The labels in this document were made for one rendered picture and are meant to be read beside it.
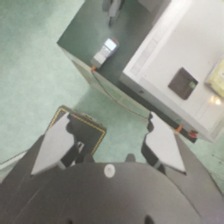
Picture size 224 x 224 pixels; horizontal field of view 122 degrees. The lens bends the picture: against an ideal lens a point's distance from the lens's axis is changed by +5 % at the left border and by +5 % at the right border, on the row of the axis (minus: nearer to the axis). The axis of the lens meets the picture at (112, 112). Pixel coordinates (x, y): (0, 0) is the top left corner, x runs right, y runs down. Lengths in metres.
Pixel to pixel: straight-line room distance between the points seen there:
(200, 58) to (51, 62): 1.73
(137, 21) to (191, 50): 0.37
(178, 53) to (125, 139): 1.24
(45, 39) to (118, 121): 1.85
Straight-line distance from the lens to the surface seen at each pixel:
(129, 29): 0.68
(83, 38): 0.62
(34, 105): 1.71
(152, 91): 0.41
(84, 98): 1.26
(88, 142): 1.02
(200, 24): 0.74
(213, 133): 0.74
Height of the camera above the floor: 1.18
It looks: 84 degrees down
